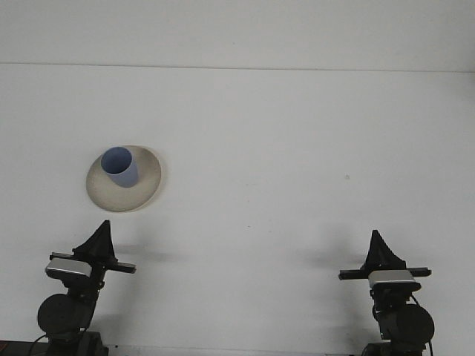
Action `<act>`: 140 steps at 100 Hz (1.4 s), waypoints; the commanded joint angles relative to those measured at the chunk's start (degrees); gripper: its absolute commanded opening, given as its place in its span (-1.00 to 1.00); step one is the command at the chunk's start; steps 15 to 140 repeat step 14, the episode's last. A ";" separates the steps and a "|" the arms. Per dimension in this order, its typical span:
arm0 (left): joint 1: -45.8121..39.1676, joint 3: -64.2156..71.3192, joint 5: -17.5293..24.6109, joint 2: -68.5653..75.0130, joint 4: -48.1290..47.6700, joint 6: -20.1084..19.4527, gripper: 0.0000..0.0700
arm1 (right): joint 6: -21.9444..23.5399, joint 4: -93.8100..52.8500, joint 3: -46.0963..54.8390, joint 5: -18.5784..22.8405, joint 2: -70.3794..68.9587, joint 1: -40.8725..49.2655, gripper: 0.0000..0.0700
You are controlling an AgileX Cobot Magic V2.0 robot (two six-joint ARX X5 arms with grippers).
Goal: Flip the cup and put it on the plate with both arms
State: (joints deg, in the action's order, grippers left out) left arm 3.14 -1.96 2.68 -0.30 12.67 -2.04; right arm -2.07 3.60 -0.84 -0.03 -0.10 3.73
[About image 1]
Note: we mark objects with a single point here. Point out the pale round plate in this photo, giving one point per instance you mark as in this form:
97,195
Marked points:
111,198

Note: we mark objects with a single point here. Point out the pale blue cup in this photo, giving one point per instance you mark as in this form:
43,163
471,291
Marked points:
124,178

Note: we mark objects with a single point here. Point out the dark platform edge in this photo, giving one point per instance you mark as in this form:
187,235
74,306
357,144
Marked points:
15,350

